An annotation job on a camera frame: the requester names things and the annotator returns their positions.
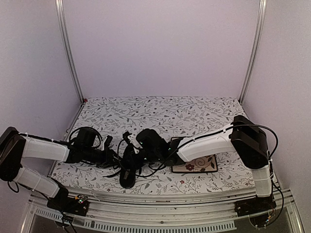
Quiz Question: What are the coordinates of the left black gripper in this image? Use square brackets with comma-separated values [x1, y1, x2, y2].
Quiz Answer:
[83, 146, 124, 168]

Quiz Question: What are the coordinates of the black canvas shoe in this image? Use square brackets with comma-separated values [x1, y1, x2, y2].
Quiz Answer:
[119, 159, 137, 189]

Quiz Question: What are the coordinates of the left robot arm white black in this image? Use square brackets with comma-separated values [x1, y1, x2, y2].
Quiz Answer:
[0, 127, 119, 211]

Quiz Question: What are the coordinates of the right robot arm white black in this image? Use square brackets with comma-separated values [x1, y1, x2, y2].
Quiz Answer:
[120, 115, 276, 212]

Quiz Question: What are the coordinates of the floral patterned table mat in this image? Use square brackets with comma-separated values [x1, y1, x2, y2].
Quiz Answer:
[52, 97, 256, 195]

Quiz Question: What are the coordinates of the floral square plate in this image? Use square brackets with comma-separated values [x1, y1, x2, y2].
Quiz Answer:
[171, 137, 218, 174]

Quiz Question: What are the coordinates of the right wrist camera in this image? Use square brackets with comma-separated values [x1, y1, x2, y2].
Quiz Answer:
[122, 131, 142, 154]

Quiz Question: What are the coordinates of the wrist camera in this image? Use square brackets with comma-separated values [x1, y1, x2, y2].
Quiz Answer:
[101, 135, 113, 151]
[122, 131, 142, 154]

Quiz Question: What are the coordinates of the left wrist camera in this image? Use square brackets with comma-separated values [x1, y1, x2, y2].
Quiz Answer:
[101, 135, 113, 151]

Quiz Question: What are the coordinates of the right camera cable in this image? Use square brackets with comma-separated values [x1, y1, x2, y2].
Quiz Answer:
[116, 138, 168, 179]

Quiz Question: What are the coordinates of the camera cable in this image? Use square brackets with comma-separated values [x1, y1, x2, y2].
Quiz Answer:
[116, 138, 168, 179]
[69, 126, 103, 149]

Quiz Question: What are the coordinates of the left camera cable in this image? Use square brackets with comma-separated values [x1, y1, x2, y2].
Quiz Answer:
[69, 126, 103, 149]

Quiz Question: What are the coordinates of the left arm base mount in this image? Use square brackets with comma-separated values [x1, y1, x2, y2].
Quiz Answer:
[47, 197, 90, 216]

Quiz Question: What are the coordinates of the front aluminium rail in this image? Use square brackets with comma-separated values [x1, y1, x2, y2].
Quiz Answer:
[21, 188, 308, 233]

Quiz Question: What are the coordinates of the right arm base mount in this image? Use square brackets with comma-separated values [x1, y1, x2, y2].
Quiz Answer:
[234, 195, 276, 216]

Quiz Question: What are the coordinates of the left aluminium frame post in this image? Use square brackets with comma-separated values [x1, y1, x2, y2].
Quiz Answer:
[55, 0, 85, 104]

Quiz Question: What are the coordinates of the aluminium frame post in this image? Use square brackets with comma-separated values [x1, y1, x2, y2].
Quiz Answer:
[55, 0, 85, 104]
[239, 0, 267, 105]

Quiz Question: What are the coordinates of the right aluminium frame post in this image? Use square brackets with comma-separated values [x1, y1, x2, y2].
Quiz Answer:
[239, 0, 267, 105]

